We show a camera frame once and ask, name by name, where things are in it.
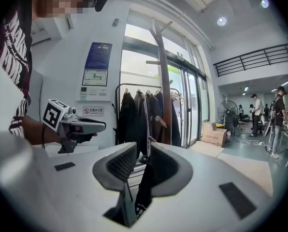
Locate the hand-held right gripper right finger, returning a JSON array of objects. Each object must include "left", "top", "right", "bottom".
[{"left": 134, "top": 143, "right": 274, "bottom": 232}]

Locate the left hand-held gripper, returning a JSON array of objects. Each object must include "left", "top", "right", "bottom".
[{"left": 42, "top": 99, "right": 107, "bottom": 154}]

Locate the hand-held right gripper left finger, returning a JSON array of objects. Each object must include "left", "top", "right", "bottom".
[{"left": 32, "top": 141, "right": 138, "bottom": 232}]

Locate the black bag with white-striped strap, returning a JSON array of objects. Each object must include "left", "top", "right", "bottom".
[{"left": 134, "top": 94, "right": 160, "bottom": 221}]

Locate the brown wooden coat rack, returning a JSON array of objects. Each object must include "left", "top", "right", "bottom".
[{"left": 145, "top": 18, "right": 173, "bottom": 145}]

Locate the person's left forearm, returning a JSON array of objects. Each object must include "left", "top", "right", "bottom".
[{"left": 22, "top": 116, "right": 62, "bottom": 146}]

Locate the person's left hand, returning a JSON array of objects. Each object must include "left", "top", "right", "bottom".
[{"left": 68, "top": 126, "right": 98, "bottom": 144}]

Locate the black hanging jacket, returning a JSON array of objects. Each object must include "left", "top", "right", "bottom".
[
  {"left": 170, "top": 94, "right": 182, "bottom": 147},
  {"left": 118, "top": 90, "right": 138, "bottom": 146},
  {"left": 133, "top": 90, "right": 148, "bottom": 152},
  {"left": 146, "top": 92, "right": 164, "bottom": 144}
]

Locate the flat cardboard floor sheet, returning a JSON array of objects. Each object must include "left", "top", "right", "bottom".
[{"left": 216, "top": 151, "right": 274, "bottom": 198}]

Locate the brown cardboard box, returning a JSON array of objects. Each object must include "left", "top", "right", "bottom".
[{"left": 201, "top": 121, "right": 228, "bottom": 148}]

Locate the black standing fan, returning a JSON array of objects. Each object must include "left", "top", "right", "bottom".
[{"left": 217, "top": 100, "right": 239, "bottom": 137}]

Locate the glass sliding door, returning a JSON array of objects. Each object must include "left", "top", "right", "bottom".
[{"left": 181, "top": 66, "right": 201, "bottom": 147}]

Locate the person's dark red printed t-shirt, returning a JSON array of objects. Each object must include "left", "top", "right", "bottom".
[{"left": 0, "top": 0, "right": 33, "bottom": 140}]

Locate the black balcony railing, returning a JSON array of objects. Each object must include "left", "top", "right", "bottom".
[{"left": 213, "top": 43, "right": 288, "bottom": 77}]

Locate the no-smoking wall sign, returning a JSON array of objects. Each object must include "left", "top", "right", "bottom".
[{"left": 82, "top": 106, "right": 104, "bottom": 116}]

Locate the white wall notice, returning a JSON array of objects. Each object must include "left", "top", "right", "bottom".
[{"left": 79, "top": 86, "right": 111, "bottom": 102}]

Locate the black metal garment rail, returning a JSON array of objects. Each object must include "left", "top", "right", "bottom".
[{"left": 114, "top": 82, "right": 184, "bottom": 152}]

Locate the floor plan wall sign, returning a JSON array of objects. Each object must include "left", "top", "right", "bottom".
[{"left": 81, "top": 69, "right": 109, "bottom": 87}]

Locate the blue wall poster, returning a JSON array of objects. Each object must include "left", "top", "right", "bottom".
[{"left": 84, "top": 42, "right": 113, "bottom": 70}]

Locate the white floor cable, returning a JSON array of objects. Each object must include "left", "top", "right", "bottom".
[{"left": 232, "top": 134, "right": 266, "bottom": 147}]

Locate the white wall air conditioner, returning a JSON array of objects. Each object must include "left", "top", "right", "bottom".
[{"left": 29, "top": 15, "right": 63, "bottom": 45}]

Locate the black head-worn camera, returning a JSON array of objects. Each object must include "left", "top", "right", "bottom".
[{"left": 94, "top": 0, "right": 111, "bottom": 13}]

